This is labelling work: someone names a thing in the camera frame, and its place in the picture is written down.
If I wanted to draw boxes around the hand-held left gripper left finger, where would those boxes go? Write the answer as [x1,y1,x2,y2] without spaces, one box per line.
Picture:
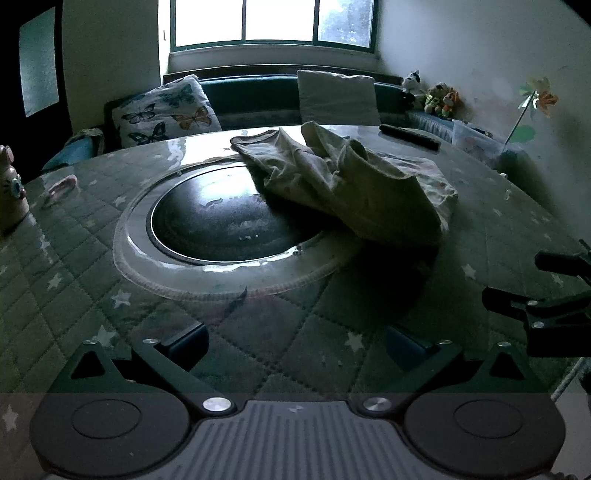
[48,322,237,418]

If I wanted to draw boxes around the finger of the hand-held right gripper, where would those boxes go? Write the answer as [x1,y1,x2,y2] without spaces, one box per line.
[534,240,591,280]
[481,286,591,326]

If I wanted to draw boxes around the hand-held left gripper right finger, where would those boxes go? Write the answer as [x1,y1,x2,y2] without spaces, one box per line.
[351,325,548,418]

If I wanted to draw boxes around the cream cotton garment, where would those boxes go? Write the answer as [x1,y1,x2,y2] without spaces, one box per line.
[229,121,459,247]

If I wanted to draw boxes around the black round cooktop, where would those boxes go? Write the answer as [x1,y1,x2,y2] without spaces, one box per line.
[147,161,334,267]

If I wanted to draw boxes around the colourful pinwheel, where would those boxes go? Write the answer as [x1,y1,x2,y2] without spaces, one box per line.
[504,76,560,145]

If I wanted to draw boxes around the black remote control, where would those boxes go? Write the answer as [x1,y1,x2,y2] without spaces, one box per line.
[379,123,441,151]

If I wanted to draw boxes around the orange plush toy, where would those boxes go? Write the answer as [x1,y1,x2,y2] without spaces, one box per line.
[440,89,464,120]

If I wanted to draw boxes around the pink hair clip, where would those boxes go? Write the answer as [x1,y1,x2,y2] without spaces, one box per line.
[45,175,78,198]

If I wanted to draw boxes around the orange plush toys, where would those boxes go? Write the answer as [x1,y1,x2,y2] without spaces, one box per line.
[424,82,450,115]

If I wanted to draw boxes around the blue cushion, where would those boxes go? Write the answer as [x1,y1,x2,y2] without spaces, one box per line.
[41,128,106,172]

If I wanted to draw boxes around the black and white plush toy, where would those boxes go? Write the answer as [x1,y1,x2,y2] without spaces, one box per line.
[401,70,426,110]

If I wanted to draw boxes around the butterfly print pillow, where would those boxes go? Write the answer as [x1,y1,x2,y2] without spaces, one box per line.
[111,75,223,149]

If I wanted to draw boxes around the pink owl-faced jar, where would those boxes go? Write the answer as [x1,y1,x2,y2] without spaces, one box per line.
[0,144,29,234]

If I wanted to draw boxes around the dark teal sofa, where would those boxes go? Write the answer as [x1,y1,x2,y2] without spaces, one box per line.
[41,73,509,172]

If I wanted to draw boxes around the plain white pillow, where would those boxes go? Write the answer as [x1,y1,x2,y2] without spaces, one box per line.
[296,69,382,127]

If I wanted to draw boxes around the dark door with frosted pane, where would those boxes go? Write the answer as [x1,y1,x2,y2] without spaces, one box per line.
[0,0,71,182]

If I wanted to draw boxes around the green framed window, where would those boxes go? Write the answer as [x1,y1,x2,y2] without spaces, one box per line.
[159,0,380,56]

